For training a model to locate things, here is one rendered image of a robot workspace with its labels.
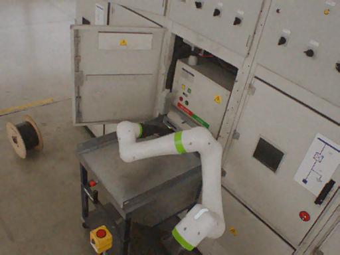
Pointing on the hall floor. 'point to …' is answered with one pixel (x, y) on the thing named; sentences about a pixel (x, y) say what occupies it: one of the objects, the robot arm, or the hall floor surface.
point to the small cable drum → (24, 136)
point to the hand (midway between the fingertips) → (167, 130)
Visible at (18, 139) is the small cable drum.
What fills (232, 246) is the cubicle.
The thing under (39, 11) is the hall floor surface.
